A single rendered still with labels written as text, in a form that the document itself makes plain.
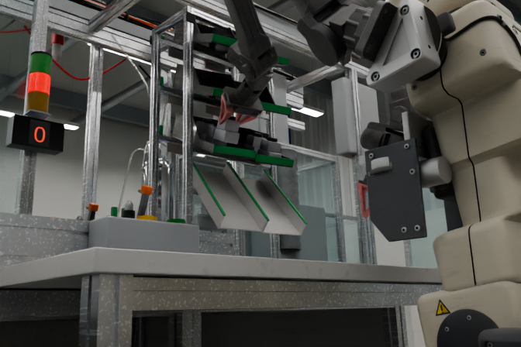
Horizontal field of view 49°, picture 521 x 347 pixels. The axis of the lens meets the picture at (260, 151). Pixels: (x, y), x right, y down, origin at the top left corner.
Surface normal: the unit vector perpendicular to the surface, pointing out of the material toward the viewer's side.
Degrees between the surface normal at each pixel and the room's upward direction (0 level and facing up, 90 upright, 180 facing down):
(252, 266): 90
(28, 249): 90
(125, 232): 90
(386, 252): 90
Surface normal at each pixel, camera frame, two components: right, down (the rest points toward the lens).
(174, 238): 0.69, -0.22
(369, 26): -0.73, -0.17
